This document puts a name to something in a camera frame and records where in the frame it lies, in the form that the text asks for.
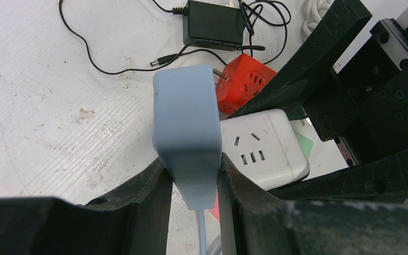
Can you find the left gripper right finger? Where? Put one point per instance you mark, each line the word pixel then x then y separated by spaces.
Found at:
pixel 252 221

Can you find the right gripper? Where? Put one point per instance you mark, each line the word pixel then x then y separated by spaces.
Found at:
pixel 363 108

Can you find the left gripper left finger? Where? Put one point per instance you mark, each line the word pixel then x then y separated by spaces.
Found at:
pixel 132 218

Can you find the light green charger plug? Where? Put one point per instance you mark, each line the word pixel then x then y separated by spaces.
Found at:
pixel 305 143

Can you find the white wall adapter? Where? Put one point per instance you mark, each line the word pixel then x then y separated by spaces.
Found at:
pixel 264 148

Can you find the light blue power strip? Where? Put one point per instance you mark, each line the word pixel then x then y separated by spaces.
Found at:
pixel 186 133

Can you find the red pink plug adapter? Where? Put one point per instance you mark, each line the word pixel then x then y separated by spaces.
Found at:
pixel 241 80

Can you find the black power adapter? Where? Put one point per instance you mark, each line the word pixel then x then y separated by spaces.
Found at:
pixel 207 21

